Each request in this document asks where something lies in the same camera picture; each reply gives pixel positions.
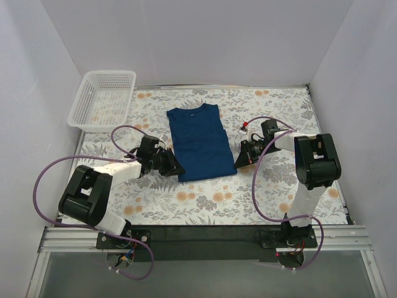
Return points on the white plastic basket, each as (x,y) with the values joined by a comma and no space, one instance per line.
(102,101)

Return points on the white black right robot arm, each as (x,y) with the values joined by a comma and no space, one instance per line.
(317,166)

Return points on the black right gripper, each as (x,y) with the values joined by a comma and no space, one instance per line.
(246,153)

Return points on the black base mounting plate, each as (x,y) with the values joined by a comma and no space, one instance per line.
(206,242)

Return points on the aluminium frame rail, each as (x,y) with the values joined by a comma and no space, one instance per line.
(336,237)

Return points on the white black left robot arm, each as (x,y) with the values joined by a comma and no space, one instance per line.
(87,194)

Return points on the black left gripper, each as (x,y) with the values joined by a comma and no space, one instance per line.
(169,161)

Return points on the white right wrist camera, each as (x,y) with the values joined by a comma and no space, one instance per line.
(247,131)

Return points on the blue printed t-shirt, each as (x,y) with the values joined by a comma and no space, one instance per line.
(200,143)

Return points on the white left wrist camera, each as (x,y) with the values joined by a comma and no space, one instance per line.
(163,141)

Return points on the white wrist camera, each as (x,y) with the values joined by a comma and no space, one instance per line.
(247,131)
(163,141)

